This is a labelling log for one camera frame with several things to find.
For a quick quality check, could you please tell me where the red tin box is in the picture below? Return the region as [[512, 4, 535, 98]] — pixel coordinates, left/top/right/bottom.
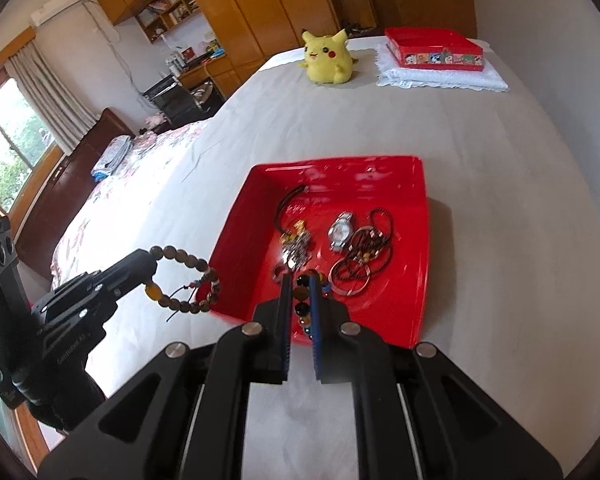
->
[[209, 156, 431, 350]]

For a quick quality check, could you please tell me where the folded blue grey cloth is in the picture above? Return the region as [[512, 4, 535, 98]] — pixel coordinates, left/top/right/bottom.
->
[[91, 135, 133, 181]]

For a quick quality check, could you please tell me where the silver wrist watch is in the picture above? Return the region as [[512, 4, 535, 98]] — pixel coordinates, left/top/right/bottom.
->
[[327, 211, 356, 253]]

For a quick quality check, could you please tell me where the red cartoon print tin lid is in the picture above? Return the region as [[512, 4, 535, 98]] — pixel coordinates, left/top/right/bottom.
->
[[384, 27, 485, 72]]

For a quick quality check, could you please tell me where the white air conditioner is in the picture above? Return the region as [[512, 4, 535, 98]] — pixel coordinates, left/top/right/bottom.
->
[[30, 0, 93, 26]]

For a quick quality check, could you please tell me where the floral blanket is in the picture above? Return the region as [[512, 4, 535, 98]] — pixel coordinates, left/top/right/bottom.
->
[[50, 120, 211, 291]]

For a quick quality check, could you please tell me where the black braided cord necklace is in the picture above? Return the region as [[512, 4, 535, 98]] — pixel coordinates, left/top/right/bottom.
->
[[276, 185, 312, 233]]

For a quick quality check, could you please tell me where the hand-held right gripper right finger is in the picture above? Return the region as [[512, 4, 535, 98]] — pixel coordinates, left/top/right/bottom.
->
[[310, 271, 563, 480]]

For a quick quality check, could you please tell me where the black office chair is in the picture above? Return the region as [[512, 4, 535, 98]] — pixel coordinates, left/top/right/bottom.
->
[[142, 74, 216, 126]]

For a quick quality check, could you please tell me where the yellow plush toy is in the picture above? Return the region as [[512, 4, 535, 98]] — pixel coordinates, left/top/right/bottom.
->
[[299, 28, 356, 85]]

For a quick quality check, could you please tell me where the dark wooden headboard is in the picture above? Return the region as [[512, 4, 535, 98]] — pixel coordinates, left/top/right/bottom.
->
[[17, 107, 136, 281]]

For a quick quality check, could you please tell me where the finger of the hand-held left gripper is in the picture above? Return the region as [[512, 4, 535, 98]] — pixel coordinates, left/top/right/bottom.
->
[[100, 270, 155, 307], [52, 249, 157, 306]]

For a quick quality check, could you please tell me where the wooden wardrobe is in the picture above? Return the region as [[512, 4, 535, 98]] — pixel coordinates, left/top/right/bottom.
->
[[175, 0, 341, 81]]

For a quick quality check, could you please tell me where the steel chain necklace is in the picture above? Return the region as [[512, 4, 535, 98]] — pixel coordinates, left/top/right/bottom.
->
[[280, 237, 314, 270]]

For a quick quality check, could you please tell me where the thin silver bangle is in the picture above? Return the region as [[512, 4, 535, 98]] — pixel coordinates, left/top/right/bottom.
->
[[329, 259, 377, 297]]

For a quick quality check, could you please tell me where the wooden desk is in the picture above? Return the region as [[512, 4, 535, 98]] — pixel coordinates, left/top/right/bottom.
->
[[177, 52, 253, 101]]

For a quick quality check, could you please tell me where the brown bead bracelet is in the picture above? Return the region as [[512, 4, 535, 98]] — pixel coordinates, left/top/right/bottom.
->
[[147, 245, 222, 322]]

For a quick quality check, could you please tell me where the wooden frame window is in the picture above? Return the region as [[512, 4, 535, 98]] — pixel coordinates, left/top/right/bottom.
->
[[0, 67, 67, 216]]

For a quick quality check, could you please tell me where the white lace cloth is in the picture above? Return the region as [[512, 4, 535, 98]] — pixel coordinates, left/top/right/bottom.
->
[[376, 42, 510, 93]]

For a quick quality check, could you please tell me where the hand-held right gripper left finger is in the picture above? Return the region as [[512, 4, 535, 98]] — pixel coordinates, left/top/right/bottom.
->
[[37, 276, 292, 480]]

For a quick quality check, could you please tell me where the multicolour bead bracelet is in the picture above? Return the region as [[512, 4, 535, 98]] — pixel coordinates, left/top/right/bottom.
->
[[291, 269, 332, 343]]

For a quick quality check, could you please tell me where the beige curtain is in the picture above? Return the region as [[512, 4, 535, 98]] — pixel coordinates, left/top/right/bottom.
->
[[5, 42, 101, 156]]

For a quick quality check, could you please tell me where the black small bead bracelet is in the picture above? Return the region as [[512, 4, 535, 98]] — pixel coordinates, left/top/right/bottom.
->
[[367, 207, 396, 241]]

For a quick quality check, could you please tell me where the dark brown bead string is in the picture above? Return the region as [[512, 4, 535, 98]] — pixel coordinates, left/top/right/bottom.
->
[[330, 227, 396, 281]]

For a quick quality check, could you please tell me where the white bed sheet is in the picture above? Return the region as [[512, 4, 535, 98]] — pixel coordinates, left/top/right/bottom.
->
[[55, 35, 600, 480]]

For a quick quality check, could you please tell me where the wooden bookshelf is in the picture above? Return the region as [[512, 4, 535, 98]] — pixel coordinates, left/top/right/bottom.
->
[[135, 0, 206, 43]]

